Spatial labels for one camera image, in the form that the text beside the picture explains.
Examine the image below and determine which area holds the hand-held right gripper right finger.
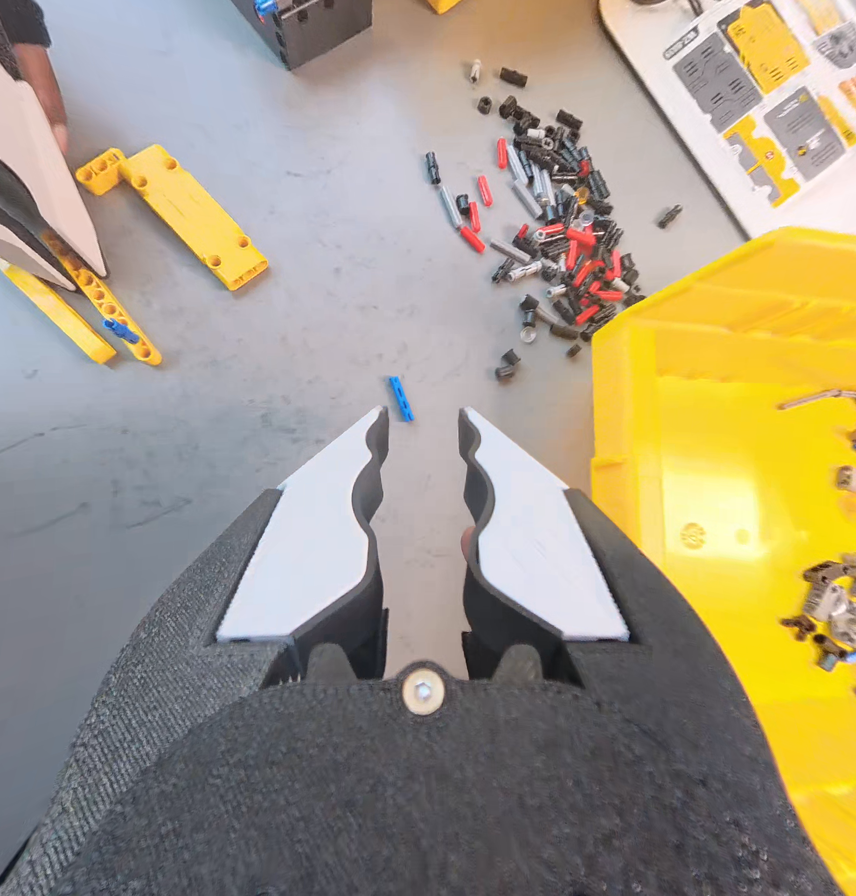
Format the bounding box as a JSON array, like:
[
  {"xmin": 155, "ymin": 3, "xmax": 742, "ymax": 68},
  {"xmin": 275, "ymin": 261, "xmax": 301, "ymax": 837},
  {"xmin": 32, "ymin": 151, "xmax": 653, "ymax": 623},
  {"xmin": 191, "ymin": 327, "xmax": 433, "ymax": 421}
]
[{"xmin": 459, "ymin": 407, "xmax": 631, "ymax": 679}]

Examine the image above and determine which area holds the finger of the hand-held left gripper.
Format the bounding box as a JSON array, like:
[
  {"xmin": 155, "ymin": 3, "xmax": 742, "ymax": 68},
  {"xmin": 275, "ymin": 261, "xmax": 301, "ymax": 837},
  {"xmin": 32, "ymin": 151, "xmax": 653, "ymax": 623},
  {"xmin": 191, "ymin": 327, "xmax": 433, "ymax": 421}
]
[
  {"xmin": 0, "ymin": 38, "xmax": 109, "ymax": 279},
  {"xmin": 0, "ymin": 175, "xmax": 77, "ymax": 291}
]

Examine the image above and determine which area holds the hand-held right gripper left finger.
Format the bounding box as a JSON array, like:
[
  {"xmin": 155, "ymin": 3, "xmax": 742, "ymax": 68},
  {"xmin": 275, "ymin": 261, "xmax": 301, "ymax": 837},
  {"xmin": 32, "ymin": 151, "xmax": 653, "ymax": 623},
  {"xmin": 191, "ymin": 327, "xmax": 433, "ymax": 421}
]
[{"xmin": 216, "ymin": 406, "xmax": 391, "ymax": 677}]

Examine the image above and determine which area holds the small yellow lego beam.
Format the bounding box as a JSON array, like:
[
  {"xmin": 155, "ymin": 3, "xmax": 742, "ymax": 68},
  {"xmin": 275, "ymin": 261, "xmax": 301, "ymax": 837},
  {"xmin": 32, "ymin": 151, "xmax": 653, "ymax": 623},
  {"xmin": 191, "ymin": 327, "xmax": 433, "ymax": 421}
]
[{"xmin": 75, "ymin": 147, "xmax": 129, "ymax": 197}]

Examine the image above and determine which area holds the yellow lego panel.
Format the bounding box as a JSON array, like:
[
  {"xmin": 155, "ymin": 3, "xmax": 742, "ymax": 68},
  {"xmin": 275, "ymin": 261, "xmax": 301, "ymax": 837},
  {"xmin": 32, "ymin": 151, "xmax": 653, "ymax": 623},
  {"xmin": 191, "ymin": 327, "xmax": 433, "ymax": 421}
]
[{"xmin": 122, "ymin": 143, "xmax": 270, "ymax": 293}]

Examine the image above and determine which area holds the heap of grey lego connectors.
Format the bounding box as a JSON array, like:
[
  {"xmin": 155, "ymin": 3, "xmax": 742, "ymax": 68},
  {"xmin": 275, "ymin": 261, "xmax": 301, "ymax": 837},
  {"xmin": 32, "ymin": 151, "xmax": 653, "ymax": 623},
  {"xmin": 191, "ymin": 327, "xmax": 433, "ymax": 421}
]
[{"xmin": 778, "ymin": 387, "xmax": 856, "ymax": 702}]

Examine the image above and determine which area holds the black and yellow lego model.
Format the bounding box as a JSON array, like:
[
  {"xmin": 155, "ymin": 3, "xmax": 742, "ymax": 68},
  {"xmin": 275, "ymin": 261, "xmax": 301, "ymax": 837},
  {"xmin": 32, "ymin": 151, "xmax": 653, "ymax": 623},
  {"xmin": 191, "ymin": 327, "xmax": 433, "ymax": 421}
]
[{"xmin": 230, "ymin": 0, "xmax": 375, "ymax": 72}]

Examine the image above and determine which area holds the pile of small lego pins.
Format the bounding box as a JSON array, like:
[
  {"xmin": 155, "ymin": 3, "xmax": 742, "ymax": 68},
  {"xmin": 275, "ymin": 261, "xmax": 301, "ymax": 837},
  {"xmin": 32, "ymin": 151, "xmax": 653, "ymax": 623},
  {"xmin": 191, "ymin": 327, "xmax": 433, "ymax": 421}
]
[{"xmin": 423, "ymin": 58, "xmax": 684, "ymax": 384}]

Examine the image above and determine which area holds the white lego sticker sheet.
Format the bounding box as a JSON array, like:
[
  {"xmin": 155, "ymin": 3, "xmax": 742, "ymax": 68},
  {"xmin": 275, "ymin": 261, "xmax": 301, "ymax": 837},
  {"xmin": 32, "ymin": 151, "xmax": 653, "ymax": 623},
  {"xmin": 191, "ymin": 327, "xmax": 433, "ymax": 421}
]
[{"xmin": 599, "ymin": 0, "xmax": 856, "ymax": 240}]

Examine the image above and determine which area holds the person's left hand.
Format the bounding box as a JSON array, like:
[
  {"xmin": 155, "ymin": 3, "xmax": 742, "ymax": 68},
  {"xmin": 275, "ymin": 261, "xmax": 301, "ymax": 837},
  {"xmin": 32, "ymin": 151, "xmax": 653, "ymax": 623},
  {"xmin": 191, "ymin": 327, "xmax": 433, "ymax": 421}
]
[{"xmin": 14, "ymin": 42, "xmax": 70, "ymax": 154}]

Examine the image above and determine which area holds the yellow plastic bin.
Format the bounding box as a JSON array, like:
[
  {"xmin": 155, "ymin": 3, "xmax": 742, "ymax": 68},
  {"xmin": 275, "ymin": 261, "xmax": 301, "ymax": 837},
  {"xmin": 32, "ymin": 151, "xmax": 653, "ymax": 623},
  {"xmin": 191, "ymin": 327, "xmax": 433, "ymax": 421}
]
[{"xmin": 590, "ymin": 226, "xmax": 856, "ymax": 896}]

